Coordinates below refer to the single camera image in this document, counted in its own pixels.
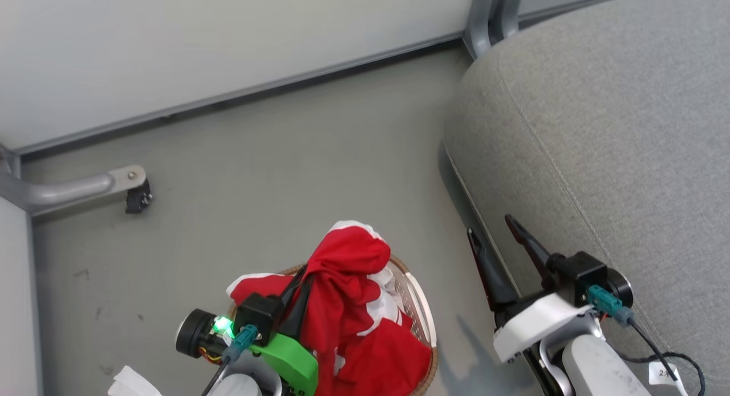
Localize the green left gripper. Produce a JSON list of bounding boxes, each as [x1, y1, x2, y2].
[[248, 265, 319, 396]]

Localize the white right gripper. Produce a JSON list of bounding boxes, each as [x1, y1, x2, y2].
[[467, 214, 601, 363]]

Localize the red and white garment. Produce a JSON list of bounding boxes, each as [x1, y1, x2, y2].
[[226, 220, 433, 396]]

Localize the round wicker laundry basket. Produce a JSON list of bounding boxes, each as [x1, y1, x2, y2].
[[228, 255, 439, 396]]

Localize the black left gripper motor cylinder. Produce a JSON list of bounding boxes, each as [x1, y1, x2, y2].
[[175, 308, 224, 359]]

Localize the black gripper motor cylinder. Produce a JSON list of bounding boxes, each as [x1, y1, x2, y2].
[[175, 308, 224, 359], [605, 268, 634, 309]]

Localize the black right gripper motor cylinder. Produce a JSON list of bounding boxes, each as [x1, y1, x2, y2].
[[605, 268, 634, 309]]

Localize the grey fabric sofa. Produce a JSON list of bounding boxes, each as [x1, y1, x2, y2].
[[444, 0, 730, 396]]

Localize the white crumpled paper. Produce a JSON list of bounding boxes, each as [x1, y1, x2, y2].
[[107, 365, 164, 396]]

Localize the black caster foot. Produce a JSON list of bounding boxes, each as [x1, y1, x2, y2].
[[125, 179, 154, 215]]

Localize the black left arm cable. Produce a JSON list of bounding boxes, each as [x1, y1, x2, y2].
[[200, 324, 259, 396]]

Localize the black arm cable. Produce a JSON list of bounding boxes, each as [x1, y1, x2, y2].
[[586, 285, 707, 396], [200, 324, 259, 396]]

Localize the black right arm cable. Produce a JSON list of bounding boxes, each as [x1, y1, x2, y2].
[[586, 285, 707, 396]]

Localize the white cable label tag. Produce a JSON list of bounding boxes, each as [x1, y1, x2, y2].
[[648, 362, 690, 396]]

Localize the grey metal frame post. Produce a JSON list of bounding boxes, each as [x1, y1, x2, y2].
[[463, 0, 526, 60]]

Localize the grey metal frame leg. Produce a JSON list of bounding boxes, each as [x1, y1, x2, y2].
[[0, 144, 147, 219]]

